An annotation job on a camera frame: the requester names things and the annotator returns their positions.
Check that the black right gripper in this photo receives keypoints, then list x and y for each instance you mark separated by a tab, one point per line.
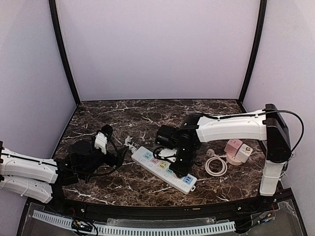
180	168

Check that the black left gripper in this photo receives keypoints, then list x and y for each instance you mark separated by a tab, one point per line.
114	159

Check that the white multicolour power strip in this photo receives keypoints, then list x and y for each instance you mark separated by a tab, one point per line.
160	169

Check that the pink cube socket adapter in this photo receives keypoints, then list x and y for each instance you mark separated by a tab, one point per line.
232	146

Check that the white cube socket adapter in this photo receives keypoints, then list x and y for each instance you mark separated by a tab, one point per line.
243	153

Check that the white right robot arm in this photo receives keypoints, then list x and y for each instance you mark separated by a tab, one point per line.
263	125

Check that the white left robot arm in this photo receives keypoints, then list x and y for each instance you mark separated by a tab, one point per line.
43	179

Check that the pink round socket hub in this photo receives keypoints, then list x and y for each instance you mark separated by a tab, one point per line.
233	161

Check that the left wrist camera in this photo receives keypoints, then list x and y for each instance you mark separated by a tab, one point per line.
102	138

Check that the white slotted cable duct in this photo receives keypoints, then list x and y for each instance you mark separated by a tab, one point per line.
121	227

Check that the black front table rail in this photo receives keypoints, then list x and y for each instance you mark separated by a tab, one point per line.
261	216

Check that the black right corner post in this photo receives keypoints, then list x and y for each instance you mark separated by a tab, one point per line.
254	51

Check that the black corner post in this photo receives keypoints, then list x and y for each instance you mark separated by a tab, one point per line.
62	51
254	51

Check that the black left corner post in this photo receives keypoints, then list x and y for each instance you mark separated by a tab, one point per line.
62	51

